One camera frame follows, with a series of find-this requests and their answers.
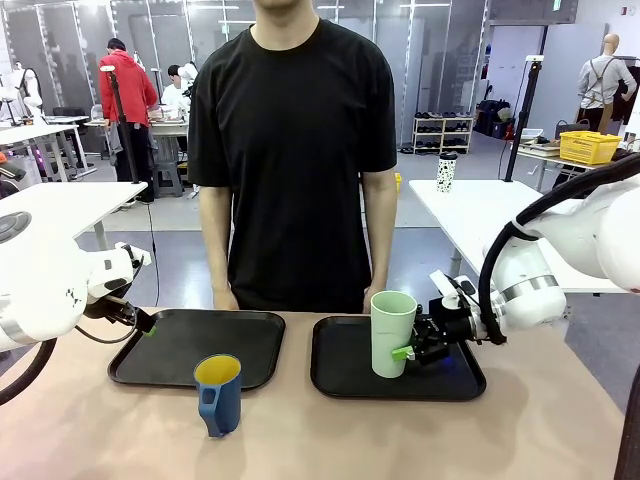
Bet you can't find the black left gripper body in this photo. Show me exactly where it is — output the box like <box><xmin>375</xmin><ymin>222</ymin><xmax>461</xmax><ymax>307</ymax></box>
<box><xmin>83</xmin><ymin>294</ymin><xmax>138</xmax><ymax>327</ymax></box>

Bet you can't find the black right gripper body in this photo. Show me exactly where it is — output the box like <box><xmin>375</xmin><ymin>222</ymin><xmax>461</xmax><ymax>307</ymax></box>
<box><xmin>413</xmin><ymin>298</ymin><xmax>482</xmax><ymax>367</ymax></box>

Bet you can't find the pale green tall tumbler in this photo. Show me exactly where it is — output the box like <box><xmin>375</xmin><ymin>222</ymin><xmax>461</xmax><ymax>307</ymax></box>
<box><xmin>369</xmin><ymin>290</ymin><xmax>419</xmax><ymax>380</ymax></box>

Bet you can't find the person's left forearm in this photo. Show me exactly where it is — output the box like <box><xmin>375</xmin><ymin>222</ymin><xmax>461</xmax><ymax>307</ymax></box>
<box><xmin>360</xmin><ymin>166</ymin><xmax>398</xmax><ymax>292</ymax></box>

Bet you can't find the person's right forearm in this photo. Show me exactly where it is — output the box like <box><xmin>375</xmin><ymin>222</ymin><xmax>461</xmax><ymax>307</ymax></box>
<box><xmin>198</xmin><ymin>184</ymin><xmax>236</xmax><ymax>295</ymax></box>

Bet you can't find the person's left hand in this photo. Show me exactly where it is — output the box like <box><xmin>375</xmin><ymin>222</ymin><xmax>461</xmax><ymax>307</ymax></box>
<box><xmin>361</xmin><ymin>284</ymin><xmax>387</xmax><ymax>316</ymax></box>

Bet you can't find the person's right hand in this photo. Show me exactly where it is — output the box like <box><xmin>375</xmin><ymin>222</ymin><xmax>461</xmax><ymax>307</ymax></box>
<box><xmin>211</xmin><ymin>286</ymin><xmax>241</xmax><ymax>312</ymax></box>

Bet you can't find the black plastic serving tray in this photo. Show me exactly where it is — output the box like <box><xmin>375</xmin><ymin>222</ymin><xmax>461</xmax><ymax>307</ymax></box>
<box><xmin>107</xmin><ymin>308</ymin><xmax>286</xmax><ymax>392</ymax></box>
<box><xmin>309</xmin><ymin>314</ymin><xmax>488</xmax><ymax>403</ymax></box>

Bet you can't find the blue mug yellow inside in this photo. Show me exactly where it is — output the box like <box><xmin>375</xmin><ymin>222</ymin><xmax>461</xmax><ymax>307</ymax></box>
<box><xmin>193</xmin><ymin>353</ymin><xmax>243</xmax><ymax>439</ymax></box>

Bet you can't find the large white side table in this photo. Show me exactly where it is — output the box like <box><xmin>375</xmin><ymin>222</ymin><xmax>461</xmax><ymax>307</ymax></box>
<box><xmin>408</xmin><ymin>178</ymin><xmax>626</xmax><ymax>295</ymax></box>
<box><xmin>0</xmin><ymin>181</ymin><xmax>149</xmax><ymax>251</ymax></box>

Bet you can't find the grey step stool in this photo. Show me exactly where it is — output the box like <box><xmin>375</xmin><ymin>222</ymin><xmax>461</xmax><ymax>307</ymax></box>
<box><xmin>151</xmin><ymin>160</ymin><xmax>184</xmax><ymax>198</ymax></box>

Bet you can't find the white black-spotted travel bottle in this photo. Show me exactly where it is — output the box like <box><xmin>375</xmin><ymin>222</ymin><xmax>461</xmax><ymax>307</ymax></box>
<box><xmin>436</xmin><ymin>152</ymin><xmax>459</xmax><ymax>194</ymax></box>

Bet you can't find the black and orange device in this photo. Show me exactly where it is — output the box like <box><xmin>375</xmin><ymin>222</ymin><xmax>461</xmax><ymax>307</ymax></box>
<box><xmin>0</xmin><ymin>152</ymin><xmax>28</xmax><ymax>200</ymax></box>

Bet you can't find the white background work table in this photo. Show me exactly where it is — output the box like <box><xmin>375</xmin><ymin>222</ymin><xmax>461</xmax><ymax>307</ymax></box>
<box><xmin>0</xmin><ymin>115</ymin><xmax>99</xmax><ymax>184</ymax></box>

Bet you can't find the white shoe rack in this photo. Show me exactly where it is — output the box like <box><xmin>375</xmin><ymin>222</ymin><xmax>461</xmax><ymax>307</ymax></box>
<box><xmin>412</xmin><ymin>112</ymin><xmax>475</xmax><ymax>156</ymax></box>

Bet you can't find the grey table under basket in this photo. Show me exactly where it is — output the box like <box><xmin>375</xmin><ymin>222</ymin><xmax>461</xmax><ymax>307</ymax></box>
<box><xmin>517</xmin><ymin>142</ymin><xmax>640</xmax><ymax>201</ymax></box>

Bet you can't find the person in red jacket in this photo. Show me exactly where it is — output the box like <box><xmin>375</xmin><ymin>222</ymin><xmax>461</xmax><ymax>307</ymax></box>
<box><xmin>97</xmin><ymin>37</ymin><xmax>161</xmax><ymax>204</ymax></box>

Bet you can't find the pile of black bags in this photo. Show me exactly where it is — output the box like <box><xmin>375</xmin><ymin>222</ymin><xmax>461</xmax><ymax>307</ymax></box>
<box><xmin>473</xmin><ymin>98</ymin><xmax>516</xmax><ymax>141</ymax></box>

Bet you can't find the person in black t-shirt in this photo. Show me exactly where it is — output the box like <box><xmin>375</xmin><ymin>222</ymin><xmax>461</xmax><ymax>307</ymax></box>
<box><xmin>187</xmin><ymin>0</ymin><xmax>399</xmax><ymax>314</ymax></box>

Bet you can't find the white humanoid robot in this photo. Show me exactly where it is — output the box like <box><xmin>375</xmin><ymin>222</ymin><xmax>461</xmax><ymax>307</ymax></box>
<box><xmin>0</xmin><ymin>62</ymin><xmax>46</xmax><ymax>126</ymax></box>

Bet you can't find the yellow plastic basket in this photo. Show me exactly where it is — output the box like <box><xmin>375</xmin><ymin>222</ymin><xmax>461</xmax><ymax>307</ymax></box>
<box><xmin>558</xmin><ymin>130</ymin><xmax>623</xmax><ymax>166</ymax></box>

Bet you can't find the mannequin with grey apron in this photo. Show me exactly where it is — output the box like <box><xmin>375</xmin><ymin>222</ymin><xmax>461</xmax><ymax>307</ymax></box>
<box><xmin>578</xmin><ymin>33</ymin><xmax>638</xmax><ymax>134</ymax></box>

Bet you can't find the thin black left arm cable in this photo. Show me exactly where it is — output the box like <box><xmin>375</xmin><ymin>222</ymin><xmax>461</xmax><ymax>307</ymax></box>
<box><xmin>73</xmin><ymin>314</ymin><xmax>139</xmax><ymax>346</ymax></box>

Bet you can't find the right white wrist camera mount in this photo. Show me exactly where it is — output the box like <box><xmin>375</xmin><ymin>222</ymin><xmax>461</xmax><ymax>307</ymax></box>
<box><xmin>428</xmin><ymin>269</ymin><xmax>479</xmax><ymax>309</ymax></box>

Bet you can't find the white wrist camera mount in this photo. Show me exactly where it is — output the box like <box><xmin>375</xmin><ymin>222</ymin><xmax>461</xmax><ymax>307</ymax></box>
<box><xmin>428</xmin><ymin>269</ymin><xmax>479</xmax><ymax>309</ymax></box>
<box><xmin>114</xmin><ymin>241</ymin><xmax>153</xmax><ymax>270</ymax></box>

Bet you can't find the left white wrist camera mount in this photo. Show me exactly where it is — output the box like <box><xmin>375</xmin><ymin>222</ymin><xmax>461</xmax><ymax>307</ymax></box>
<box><xmin>114</xmin><ymin>241</ymin><xmax>153</xmax><ymax>270</ymax></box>

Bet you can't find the black left arm cable sleeve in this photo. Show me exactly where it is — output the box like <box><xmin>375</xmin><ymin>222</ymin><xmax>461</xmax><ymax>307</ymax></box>
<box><xmin>0</xmin><ymin>337</ymin><xmax>59</xmax><ymax>407</ymax></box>

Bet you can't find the black arm cable sleeve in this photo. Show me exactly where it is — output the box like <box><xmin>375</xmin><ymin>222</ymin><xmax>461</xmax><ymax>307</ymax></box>
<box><xmin>0</xmin><ymin>337</ymin><xmax>59</xmax><ymax>407</ymax></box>
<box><xmin>476</xmin><ymin>152</ymin><xmax>640</xmax><ymax>480</ymax></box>

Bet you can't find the black right arm cable sleeve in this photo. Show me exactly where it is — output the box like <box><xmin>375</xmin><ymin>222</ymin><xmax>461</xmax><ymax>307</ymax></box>
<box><xmin>476</xmin><ymin>152</ymin><xmax>640</xmax><ymax>480</ymax></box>

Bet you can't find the black camera stand pole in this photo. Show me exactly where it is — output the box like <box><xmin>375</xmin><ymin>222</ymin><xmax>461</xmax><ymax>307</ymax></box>
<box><xmin>99</xmin><ymin>64</ymin><xmax>142</xmax><ymax>186</ymax></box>
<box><xmin>503</xmin><ymin>55</ymin><xmax>546</xmax><ymax>184</ymax></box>

